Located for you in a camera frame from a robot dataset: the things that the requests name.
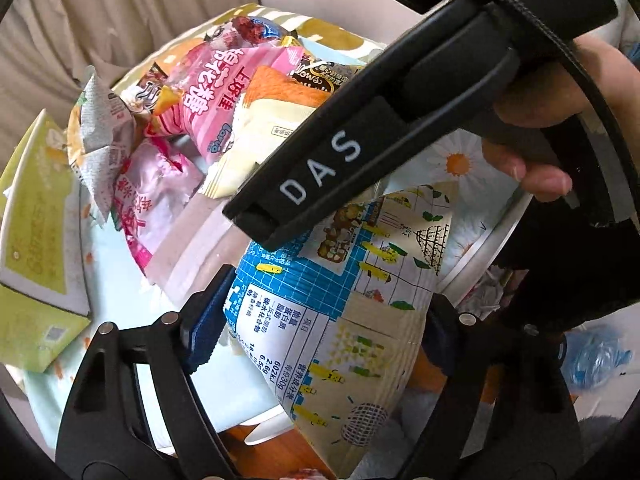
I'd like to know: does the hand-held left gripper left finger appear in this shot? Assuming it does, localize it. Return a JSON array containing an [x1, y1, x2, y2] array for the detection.
[[55, 264, 241, 480]]

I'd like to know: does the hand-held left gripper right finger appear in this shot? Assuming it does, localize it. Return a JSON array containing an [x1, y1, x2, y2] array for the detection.
[[395, 292, 586, 480]]

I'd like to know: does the white blue illustrated snack bag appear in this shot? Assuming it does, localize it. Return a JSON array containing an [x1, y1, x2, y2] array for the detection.
[[227, 185, 461, 480]]

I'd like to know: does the green cardboard box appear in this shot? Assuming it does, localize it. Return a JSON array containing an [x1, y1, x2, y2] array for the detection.
[[0, 110, 93, 373]]

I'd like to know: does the person's right hand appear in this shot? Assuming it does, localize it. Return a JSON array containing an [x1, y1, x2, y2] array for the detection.
[[482, 40, 640, 201]]

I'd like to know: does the crumpled white paper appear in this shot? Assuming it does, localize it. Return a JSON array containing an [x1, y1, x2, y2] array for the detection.
[[450, 265, 516, 311]]

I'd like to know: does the brown chocolate snack packet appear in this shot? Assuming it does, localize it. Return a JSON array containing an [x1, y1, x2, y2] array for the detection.
[[290, 55, 371, 96]]

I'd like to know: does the green striped flower pillow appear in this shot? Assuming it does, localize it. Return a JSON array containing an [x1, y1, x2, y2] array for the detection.
[[220, 2, 386, 61]]

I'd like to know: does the light blue daisy bedsheet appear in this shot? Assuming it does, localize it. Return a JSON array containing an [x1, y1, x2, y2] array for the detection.
[[20, 125, 526, 466]]

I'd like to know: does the cream orange snack packet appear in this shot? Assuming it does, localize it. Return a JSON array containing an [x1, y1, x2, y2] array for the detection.
[[200, 65, 336, 198]]

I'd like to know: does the blue plastic bag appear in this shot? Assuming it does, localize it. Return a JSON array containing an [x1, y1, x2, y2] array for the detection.
[[565, 327, 636, 391]]

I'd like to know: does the red bean print packet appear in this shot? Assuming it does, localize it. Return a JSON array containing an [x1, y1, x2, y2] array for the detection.
[[202, 15, 301, 48]]

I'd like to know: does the pink marshmallow bag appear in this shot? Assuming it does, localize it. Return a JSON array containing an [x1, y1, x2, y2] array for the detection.
[[145, 42, 311, 161]]

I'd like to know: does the grey white crumpled packet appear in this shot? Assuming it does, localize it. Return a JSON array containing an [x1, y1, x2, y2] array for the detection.
[[67, 65, 136, 221]]

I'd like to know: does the white brown cartoon snack packet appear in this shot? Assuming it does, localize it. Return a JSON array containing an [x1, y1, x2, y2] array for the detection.
[[122, 62, 176, 131]]

